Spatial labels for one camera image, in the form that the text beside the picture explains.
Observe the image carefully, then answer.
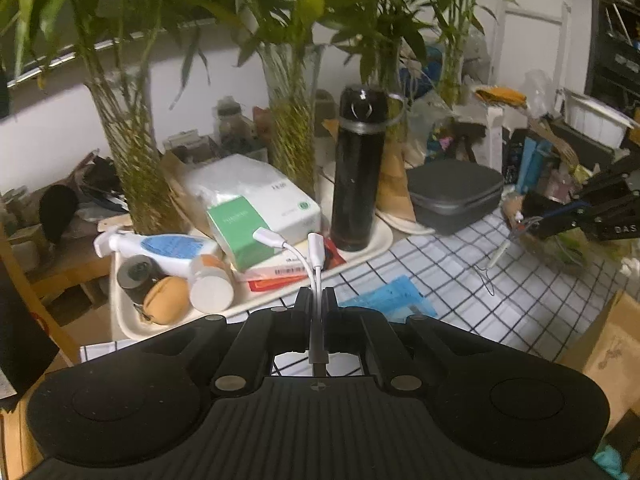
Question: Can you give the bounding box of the blue book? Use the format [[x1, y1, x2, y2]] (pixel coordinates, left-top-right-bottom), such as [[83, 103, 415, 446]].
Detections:
[[515, 136, 554, 194]]

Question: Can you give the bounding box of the brown cardboard box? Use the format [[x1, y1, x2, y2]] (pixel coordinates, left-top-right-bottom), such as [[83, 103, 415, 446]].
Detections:
[[557, 290, 640, 436]]

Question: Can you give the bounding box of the green white tissue box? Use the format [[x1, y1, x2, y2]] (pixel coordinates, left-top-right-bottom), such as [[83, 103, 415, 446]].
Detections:
[[206, 196, 321, 272]]

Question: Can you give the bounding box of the colourful plastic bag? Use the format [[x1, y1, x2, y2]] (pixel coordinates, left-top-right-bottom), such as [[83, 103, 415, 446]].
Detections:
[[414, 109, 482, 162]]

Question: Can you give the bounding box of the black thermos bottle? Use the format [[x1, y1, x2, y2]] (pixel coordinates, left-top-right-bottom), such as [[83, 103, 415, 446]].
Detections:
[[329, 87, 389, 253]]

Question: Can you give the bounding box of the teal bath pouf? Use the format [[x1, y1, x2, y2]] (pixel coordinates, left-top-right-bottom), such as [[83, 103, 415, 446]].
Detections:
[[594, 441, 632, 480]]

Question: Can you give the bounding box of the wooden side table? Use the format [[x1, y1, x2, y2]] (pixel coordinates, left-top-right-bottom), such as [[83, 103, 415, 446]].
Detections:
[[0, 149, 132, 321]]

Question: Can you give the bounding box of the cream plastic tray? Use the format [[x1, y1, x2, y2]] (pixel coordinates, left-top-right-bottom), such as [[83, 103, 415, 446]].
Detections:
[[110, 217, 395, 342]]

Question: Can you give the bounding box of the small black stand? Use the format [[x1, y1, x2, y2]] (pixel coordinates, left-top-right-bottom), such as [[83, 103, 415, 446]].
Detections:
[[451, 121, 489, 164]]

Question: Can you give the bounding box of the black tape roll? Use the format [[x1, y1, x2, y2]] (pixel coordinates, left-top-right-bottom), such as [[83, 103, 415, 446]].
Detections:
[[117, 255, 164, 306]]

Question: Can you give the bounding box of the white plastic package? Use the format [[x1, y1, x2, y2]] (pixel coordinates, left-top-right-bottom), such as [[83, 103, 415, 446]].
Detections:
[[181, 154, 312, 222]]

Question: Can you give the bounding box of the wide glass vase with bamboo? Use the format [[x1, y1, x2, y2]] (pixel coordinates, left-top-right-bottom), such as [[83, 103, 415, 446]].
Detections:
[[0, 0, 236, 235]]

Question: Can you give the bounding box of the white orange pill bottle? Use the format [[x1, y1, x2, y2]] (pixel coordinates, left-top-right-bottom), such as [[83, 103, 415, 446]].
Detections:
[[189, 254, 236, 313]]

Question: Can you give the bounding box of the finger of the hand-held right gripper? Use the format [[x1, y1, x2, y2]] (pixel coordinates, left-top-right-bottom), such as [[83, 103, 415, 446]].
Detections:
[[575, 157, 640, 206], [522, 201, 601, 238]]

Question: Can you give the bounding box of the white plastic container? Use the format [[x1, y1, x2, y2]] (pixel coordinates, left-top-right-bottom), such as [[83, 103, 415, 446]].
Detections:
[[561, 89, 639, 149]]

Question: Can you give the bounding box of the white blue spray bottle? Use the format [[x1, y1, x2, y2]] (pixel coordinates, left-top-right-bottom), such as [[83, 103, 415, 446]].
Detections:
[[93, 229, 219, 264]]

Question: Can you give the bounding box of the white black checkered tablecloth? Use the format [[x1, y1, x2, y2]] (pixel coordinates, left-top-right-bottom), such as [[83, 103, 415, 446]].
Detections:
[[79, 204, 632, 377]]

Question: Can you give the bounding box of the brown paper bag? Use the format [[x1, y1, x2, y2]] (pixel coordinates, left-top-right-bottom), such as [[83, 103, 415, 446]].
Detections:
[[374, 139, 419, 224]]

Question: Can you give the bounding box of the thin white wire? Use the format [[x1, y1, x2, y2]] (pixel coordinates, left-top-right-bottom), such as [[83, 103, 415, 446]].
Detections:
[[474, 238, 513, 298]]

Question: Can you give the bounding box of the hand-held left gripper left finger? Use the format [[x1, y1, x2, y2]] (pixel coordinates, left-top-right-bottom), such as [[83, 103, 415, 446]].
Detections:
[[142, 287, 313, 395]]

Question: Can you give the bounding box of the yellow folded item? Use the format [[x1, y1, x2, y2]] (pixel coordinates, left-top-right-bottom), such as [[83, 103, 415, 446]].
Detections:
[[473, 87, 529, 107]]

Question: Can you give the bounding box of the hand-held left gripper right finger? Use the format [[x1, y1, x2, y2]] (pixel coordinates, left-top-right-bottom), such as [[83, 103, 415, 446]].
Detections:
[[324, 287, 501, 393]]

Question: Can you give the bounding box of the tall white box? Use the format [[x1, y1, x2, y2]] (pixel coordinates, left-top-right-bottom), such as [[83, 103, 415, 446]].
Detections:
[[483, 105, 505, 174]]

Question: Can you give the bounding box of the woven basket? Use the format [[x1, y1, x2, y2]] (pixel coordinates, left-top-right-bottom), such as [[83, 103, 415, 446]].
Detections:
[[501, 194, 622, 275]]

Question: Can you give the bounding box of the glass jar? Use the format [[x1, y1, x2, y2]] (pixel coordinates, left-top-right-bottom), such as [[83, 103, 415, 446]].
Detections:
[[214, 99, 257, 157]]

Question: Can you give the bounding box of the grey hard case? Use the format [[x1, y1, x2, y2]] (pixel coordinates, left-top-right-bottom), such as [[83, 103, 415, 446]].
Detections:
[[405, 161, 505, 235]]

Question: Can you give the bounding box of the white adapter cable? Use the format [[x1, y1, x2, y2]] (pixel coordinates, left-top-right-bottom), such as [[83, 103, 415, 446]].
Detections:
[[253, 227, 331, 377]]

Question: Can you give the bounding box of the black round object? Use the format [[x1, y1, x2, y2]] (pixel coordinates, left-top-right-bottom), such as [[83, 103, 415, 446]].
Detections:
[[38, 184, 80, 244]]

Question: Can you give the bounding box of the light blue plastic packet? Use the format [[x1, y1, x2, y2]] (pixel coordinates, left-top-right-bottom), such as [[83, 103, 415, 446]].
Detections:
[[339, 275, 437, 324]]

